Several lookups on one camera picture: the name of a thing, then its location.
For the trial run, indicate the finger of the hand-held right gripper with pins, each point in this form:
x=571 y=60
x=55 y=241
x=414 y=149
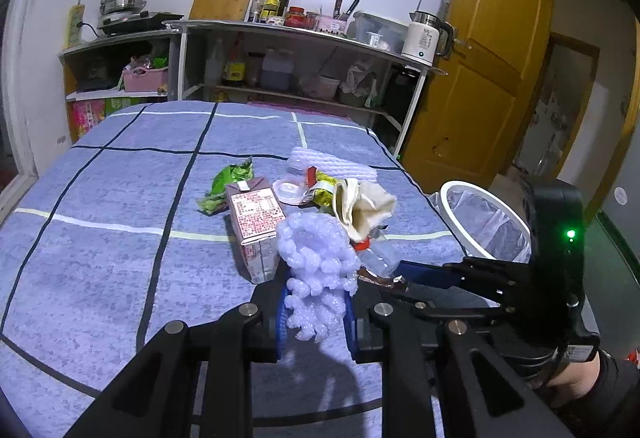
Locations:
x=425 y=273
x=460 y=303

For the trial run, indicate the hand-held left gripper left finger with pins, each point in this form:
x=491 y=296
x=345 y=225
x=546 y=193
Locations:
x=281 y=328

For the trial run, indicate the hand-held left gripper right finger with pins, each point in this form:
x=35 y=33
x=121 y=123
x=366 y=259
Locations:
x=351 y=328

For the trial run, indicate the maroon foil snack wrapper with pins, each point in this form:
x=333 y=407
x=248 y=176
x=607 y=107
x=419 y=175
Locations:
x=385 y=282

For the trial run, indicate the purple foam net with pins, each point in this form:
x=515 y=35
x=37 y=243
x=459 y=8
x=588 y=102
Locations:
x=315 y=263

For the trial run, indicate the white trash bin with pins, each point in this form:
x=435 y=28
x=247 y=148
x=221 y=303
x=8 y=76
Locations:
x=450 y=204

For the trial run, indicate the clear bin liner bag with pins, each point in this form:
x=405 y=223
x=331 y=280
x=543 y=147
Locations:
x=490 y=228

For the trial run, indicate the brown milk carton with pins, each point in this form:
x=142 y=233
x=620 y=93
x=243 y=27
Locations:
x=252 y=218

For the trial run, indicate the green snack packet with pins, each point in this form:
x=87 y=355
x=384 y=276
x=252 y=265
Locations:
x=225 y=180

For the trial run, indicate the person's right forearm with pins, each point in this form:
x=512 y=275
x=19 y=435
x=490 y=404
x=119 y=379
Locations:
x=615 y=393

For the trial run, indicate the clear plastic bottle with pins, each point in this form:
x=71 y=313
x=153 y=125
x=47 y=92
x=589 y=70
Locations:
x=380 y=260

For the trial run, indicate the grey fridge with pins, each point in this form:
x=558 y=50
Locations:
x=622 y=218

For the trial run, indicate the yellow snack wrapper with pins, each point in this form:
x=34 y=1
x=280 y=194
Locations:
x=325 y=188

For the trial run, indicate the white round plastic lid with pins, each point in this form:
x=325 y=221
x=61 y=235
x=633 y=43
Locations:
x=289 y=190

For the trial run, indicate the ribbed white foam sleeve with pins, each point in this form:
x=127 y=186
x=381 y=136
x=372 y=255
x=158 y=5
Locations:
x=335 y=165

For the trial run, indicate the white appliance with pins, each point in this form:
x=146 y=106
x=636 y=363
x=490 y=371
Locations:
x=545 y=123

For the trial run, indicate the tall black container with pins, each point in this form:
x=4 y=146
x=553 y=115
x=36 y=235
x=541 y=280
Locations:
x=397 y=93

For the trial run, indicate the crumpled plastic bag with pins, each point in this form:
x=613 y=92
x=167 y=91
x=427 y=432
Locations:
x=357 y=78

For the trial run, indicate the blue checked blanket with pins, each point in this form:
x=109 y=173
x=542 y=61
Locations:
x=100 y=218

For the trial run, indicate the yellow wooden door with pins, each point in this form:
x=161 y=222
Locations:
x=480 y=68

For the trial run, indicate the pink plastic bucket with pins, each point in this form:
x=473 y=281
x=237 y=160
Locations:
x=322 y=87

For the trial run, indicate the white electric kettle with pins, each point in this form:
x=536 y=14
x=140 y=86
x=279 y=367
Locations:
x=420 y=40

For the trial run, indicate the clear plastic storage box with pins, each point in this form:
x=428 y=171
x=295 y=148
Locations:
x=380 y=30

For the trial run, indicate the purple plastic jug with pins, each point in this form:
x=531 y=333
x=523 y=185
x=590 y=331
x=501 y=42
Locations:
x=276 y=70

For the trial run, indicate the pink knife holder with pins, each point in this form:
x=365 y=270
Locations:
x=332 y=24

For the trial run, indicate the brown sauce bottle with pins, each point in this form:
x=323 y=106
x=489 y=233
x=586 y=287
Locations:
x=235 y=65

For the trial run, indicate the white plastic bottle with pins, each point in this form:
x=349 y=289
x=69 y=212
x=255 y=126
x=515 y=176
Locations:
x=215 y=65

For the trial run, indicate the white metal shelf rack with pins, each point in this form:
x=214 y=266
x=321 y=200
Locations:
x=300 y=29

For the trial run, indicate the small glass jar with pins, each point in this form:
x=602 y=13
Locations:
x=313 y=20

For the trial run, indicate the pink plastic basket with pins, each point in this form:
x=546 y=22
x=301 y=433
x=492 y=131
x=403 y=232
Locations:
x=145 y=79

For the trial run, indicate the pink printed packet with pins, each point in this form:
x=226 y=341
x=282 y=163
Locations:
x=89 y=118

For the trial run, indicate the red sauce jar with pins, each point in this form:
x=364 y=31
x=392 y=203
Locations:
x=295 y=17

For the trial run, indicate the dark glass bottle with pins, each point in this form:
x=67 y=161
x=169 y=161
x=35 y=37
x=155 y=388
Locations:
x=284 y=4

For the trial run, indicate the green glass bottle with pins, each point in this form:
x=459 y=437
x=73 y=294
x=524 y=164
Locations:
x=271 y=3

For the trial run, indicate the clear glass bottle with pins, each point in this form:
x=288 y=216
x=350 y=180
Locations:
x=257 y=8

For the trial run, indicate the grey shelf unit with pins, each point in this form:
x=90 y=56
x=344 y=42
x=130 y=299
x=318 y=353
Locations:
x=115 y=40

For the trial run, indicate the yellow power strip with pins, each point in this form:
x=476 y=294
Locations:
x=75 y=25

